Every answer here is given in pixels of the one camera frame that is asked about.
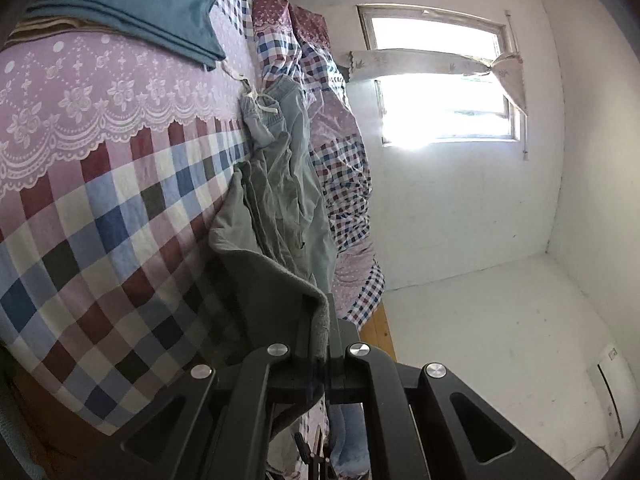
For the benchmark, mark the folded blue cloth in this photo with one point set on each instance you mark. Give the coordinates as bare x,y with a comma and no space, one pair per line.
140,0

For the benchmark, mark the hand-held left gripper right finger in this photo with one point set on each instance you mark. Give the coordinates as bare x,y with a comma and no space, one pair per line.
345,375

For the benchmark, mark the plaid bed sheet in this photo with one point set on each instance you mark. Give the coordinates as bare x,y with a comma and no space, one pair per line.
100,210

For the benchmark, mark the striped folded cloth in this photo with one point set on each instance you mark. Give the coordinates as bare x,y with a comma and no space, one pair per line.
50,27

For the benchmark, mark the plaid and dotted quilt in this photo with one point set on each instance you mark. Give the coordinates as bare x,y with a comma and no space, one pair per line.
340,170

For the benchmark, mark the window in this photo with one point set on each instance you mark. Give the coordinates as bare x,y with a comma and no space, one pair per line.
450,125

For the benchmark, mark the grey-green trousers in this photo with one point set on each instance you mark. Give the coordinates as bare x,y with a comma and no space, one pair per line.
270,275

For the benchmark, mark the light blue sweatpants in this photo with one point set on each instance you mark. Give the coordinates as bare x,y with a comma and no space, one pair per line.
290,170

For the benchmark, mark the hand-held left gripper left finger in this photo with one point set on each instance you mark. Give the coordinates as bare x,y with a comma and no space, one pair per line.
300,370

